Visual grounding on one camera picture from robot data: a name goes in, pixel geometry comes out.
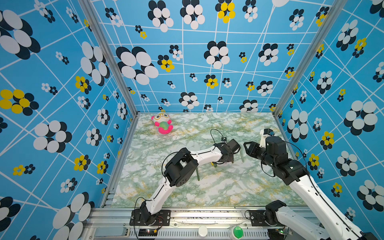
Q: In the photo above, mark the aluminium corner post right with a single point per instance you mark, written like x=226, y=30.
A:
x=323, y=31

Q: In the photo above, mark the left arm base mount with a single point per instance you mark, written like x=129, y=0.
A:
x=141, y=217

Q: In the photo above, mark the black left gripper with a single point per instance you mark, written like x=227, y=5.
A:
x=231, y=159

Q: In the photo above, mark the aluminium corner post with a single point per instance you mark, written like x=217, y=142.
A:
x=103, y=43
x=323, y=31

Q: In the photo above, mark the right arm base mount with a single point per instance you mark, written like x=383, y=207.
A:
x=258, y=218

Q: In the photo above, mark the light green pen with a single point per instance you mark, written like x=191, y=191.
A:
x=242, y=156

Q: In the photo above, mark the green push button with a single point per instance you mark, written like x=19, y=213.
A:
x=236, y=233

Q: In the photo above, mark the white round button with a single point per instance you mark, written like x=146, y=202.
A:
x=202, y=231

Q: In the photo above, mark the dark green pen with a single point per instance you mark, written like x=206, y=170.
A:
x=198, y=176

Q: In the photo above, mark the pink white plush toy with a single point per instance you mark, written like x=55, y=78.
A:
x=163, y=122

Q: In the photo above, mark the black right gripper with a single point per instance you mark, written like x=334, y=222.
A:
x=253, y=148

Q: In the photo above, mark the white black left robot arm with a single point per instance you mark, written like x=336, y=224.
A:
x=179, y=170

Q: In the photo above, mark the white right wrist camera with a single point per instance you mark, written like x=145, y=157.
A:
x=265, y=134

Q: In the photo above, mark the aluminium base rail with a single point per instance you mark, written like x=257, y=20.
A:
x=114, y=224

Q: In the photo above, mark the aluminium corner post left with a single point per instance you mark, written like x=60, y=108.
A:
x=103, y=43

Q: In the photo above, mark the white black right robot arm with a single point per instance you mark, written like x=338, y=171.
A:
x=334, y=224

